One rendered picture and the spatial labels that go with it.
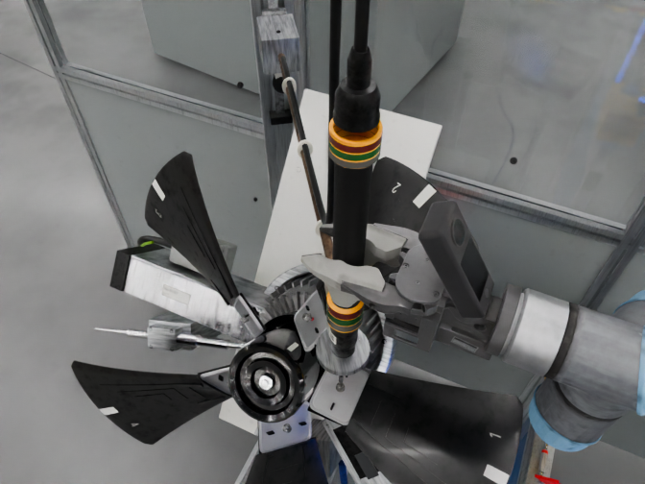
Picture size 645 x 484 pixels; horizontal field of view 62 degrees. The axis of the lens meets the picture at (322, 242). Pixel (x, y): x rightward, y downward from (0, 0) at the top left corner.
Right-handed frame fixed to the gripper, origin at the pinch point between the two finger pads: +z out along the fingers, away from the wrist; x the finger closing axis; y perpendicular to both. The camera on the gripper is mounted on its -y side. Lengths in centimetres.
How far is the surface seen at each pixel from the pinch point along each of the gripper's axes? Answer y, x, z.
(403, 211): 11.1, 18.2, -4.0
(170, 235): 25.0, 9.9, 32.3
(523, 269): 73, 70, -28
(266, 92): 27, 55, 39
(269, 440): 39.4, -9.0, 4.6
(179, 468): 151, 2, 55
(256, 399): 30.6, -7.1, 7.0
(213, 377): 35.1, -5.3, 16.1
